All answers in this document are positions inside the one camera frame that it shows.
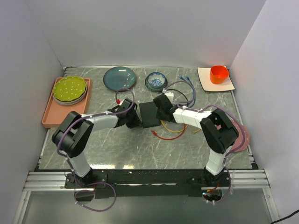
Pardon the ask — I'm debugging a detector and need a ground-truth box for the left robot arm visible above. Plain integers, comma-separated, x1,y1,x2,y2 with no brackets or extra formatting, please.
52,98,141,188

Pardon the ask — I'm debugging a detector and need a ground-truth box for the red ethernet cable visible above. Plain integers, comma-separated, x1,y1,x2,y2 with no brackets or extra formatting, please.
151,125,189,140

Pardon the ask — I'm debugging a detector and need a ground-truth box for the pink rectangular tray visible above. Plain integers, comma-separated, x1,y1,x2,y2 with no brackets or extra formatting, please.
42,78,93,128

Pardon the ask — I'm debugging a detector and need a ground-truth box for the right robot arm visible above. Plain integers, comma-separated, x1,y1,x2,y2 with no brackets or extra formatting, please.
153,94,239,186

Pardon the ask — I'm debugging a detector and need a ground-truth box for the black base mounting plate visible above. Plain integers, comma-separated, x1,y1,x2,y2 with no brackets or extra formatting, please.
64,169,229,199

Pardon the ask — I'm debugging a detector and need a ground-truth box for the green dotted plate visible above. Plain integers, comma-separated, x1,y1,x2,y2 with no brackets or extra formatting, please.
53,76,87,102

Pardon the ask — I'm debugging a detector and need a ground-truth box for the black network switch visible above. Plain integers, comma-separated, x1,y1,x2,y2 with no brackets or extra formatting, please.
139,101,161,128

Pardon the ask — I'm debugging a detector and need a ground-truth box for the blue white porcelain bowl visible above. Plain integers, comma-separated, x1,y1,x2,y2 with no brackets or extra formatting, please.
145,72,168,89

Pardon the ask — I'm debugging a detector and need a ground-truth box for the black power cord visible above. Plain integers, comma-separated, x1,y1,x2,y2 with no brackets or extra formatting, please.
271,209,299,224

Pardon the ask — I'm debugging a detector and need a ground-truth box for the orange plastic cup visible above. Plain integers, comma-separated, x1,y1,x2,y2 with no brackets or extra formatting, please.
210,65,229,84

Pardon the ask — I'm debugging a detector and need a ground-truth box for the blue patterned saucer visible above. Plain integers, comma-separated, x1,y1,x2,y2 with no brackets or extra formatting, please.
145,78,168,92

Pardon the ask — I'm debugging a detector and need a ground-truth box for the dark teal round plate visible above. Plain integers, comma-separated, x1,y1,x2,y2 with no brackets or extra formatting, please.
103,66,136,91

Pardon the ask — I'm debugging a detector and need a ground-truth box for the grey plate under green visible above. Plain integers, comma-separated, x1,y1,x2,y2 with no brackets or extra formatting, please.
53,90,87,106

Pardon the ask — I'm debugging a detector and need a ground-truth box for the black ethernet cable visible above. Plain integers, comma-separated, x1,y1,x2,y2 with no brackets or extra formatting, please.
166,88,189,105

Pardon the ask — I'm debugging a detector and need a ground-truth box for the white square plate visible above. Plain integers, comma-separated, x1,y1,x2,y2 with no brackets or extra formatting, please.
197,65,235,92

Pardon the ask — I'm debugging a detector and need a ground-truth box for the aluminium frame rail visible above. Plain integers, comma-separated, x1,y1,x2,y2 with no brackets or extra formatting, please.
23,170,270,191

